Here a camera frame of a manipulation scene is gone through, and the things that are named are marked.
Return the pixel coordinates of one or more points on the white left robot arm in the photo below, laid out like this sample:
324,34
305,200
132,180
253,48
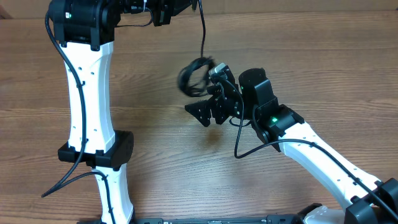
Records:
83,34

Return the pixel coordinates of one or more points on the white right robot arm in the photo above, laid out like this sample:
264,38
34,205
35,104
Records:
363,198

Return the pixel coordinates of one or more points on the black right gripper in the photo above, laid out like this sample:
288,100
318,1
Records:
204,106

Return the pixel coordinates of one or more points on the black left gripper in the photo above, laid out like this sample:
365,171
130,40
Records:
166,9

